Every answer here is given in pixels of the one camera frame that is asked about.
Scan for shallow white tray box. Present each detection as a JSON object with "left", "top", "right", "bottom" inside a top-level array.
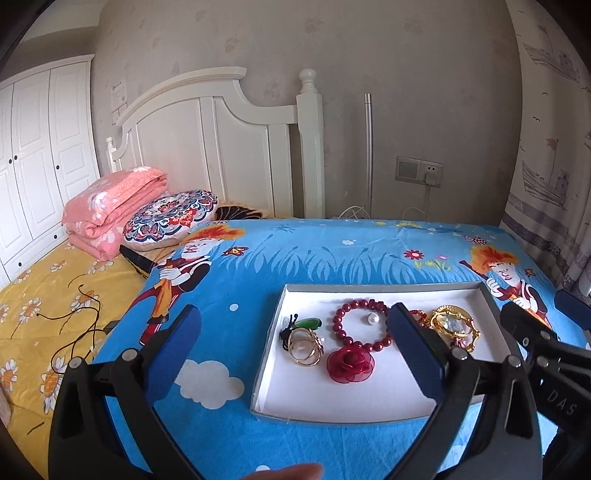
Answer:
[{"left": 250, "top": 282, "right": 518, "bottom": 426}]

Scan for black cord on bed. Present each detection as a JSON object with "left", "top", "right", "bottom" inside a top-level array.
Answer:
[{"left": 35, "top": 284, "right": 110, "bottom": 375}]

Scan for ship print curtain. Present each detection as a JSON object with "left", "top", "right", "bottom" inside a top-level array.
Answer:
[{"left": 501, "top": 1, "right": 590, "bottom": 290}]

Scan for paper notice on wall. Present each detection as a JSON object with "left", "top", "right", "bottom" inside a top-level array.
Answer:
[{"left": 110, "top": 77, "right": 127, "bottom": 125}]

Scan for patterned round pillow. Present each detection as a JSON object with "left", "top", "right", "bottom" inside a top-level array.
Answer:
[{"left": 122, "top": 189, "right": 218, "bottom": 251}]

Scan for folded pink quilt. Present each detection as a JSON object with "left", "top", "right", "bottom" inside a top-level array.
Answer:
[{"left": 62, "top": 166, "right": 167, "bottom": 261}]

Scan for gold silver ring brooch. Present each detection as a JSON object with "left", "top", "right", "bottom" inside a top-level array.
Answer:
[{"left": 287, "top": 328, "right": 325, "bottom": 367}]

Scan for wall switch and socket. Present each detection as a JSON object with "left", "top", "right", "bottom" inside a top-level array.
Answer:
[{"left": 395, "top": 156, "right": 444, "bottom": 188}]

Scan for black folding fan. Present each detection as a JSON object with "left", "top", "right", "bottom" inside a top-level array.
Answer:
[{"left": 119, "top": 245, "right": 157, "bottom": 279}]

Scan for dark red bead bracelet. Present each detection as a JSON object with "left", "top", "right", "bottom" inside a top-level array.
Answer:
[{"left": 331, "top": 298, "right": 395, "bottom": 354}]

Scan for fingertip at bottom edge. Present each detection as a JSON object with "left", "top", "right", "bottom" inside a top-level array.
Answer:
[{"left": 242, "top": 463, "right": 324, "bottom": 480}]

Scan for silver metal pole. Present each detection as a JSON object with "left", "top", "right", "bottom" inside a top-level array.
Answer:
[{"left": 363, "top": 93, "right": 374, "bottom": 216}]

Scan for blue cartoon bed sheet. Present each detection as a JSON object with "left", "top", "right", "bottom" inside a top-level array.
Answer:
[{"left": 91, "top": 218, "right": 588, "bottom": 480}]

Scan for green pendant black cord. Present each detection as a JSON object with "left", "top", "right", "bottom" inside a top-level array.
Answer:
[{"left": 278, "top": 314, "right": 324, "bottom": 352}]

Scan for white wardrobe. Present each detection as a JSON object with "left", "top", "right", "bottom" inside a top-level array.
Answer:
[{"left": 1, "top": 55, "right": 99, "bottom": 286}]

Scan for red fabric rose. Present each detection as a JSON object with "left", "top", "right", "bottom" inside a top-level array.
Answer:
[{"left": 327, "top": 345, "right": 375, "bottom": 384}]

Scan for white wooden headboard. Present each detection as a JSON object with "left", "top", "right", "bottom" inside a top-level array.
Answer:
[{"left": 106, "top": 66, "right": 325, "bottom": 218}]

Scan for yellow floral bed sheet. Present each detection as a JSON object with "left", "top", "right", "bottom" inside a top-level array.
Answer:
[{"left": 0, "top": 243, "right": 144, "bottom": 476}]

